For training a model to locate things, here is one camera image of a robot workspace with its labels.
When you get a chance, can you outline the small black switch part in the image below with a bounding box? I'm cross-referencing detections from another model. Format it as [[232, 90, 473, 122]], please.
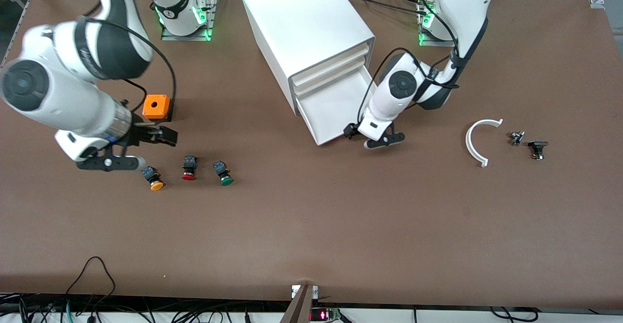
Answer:
[[528, 140, 550, 161]]

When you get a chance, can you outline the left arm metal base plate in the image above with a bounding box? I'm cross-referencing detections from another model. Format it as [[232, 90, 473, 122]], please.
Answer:
[[419, 0, 470, 48]]

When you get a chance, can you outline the white middle cabinet drawer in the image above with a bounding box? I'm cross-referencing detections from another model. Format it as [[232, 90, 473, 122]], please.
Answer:
[[294, 56, 366, 97]]

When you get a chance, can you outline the orange button enclosure box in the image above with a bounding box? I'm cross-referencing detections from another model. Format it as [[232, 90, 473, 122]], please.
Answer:
[[142, 94, 174, 123]]

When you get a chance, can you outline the white drawer cabinet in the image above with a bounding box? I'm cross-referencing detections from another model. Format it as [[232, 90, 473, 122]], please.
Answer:
[[240, 0, 376, 117]]

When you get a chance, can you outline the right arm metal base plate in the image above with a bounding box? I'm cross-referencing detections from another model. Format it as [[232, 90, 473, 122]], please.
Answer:
[[161, 0, 217, 41]]

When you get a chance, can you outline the white curved plastic arc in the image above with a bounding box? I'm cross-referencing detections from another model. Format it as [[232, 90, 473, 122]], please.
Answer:
[[465, 119, 504, 168]]

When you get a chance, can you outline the green push button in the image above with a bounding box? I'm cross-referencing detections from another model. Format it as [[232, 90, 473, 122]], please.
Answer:
[[213, 161, 234, 187]]

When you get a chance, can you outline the circuit board with red light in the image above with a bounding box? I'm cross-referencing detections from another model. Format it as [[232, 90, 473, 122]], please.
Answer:
[[310, 307, 341, 323]]

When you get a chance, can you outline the white highest cabinet drawer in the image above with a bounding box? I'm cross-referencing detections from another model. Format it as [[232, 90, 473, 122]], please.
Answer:
[[292, 42, 371, 86]]

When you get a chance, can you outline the front camera mounting beam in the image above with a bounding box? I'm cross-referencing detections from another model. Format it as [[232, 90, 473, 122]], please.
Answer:
[[280, 284, 319, 323]]

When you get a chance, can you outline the black cable below table edge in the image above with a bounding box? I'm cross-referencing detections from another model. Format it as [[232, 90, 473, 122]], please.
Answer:
[[489, 306, 538, 323]]

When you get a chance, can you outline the white lowest cabinet drawer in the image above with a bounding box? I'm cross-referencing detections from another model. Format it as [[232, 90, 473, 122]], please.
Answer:
[[296, 65, 378, 146]]

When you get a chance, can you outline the black cable across table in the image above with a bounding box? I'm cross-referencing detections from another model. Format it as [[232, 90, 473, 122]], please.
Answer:
[[345, 0, 429, 15]]

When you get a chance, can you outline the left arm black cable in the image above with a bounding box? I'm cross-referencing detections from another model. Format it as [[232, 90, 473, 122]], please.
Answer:
[[358, 0, 460, 124]]

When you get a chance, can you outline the thin black looped cable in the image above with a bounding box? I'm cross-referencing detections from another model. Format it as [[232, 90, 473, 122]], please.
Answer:
[[66, 256, 116, 297]]

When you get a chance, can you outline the yellow push button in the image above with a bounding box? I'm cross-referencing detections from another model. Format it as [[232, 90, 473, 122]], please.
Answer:
[[141, 166, 165, 192]]

